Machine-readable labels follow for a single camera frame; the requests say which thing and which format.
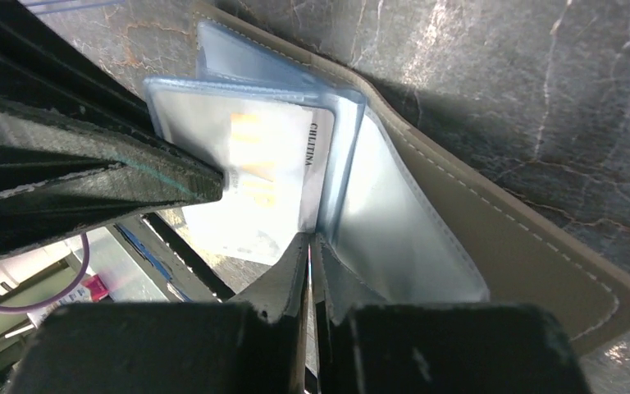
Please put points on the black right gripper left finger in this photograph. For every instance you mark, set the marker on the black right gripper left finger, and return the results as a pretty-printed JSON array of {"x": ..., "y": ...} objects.
[{"x": 252, "y": 343}]

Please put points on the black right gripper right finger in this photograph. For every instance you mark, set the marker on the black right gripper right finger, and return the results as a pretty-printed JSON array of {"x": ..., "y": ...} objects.
[{"x": 369, "y": 344}]

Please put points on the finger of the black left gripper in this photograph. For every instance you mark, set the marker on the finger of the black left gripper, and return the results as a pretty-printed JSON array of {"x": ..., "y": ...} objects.
[
  {"x": 60, "y": 177},
  {"x": 40, "y": 69}
]

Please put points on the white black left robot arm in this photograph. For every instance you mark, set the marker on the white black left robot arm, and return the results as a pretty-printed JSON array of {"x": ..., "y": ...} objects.
[{"x": 21, "y": 266}]

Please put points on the clear plastic card sleeve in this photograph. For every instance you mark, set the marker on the clear plastic card sleeve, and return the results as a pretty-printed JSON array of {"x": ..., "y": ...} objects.
[{"x": 42, "y": 7}]

